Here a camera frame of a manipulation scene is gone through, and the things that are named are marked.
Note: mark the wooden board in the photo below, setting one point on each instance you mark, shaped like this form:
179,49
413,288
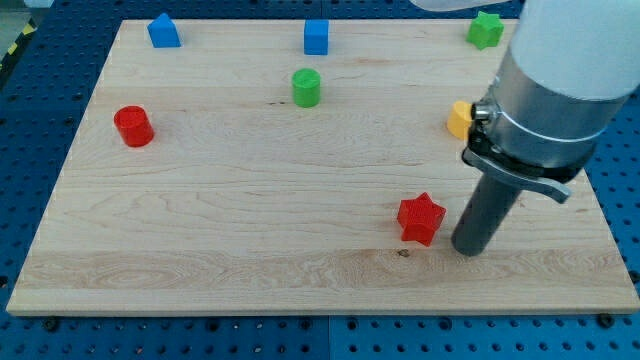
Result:
246,204

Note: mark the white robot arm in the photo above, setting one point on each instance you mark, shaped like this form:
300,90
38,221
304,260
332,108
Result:
569,68

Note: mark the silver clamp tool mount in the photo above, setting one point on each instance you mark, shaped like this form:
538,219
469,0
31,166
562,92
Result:
527,137

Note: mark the blue house-shaped block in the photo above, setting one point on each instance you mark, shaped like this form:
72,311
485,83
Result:
163,32

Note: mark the red star block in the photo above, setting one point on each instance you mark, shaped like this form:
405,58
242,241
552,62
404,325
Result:
420,219

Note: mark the blue cube block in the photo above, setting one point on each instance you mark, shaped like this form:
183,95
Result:
316,37

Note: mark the green cylinder block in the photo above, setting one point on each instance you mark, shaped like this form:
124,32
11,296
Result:
306,87

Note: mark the red cylinder block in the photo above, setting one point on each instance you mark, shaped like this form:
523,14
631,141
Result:
134,126

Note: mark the green star block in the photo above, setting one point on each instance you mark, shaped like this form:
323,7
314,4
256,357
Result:
485,30

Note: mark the yellow block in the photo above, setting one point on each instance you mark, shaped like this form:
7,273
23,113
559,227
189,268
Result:
459,120

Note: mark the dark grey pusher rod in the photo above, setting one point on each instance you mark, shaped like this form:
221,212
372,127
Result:
490,203

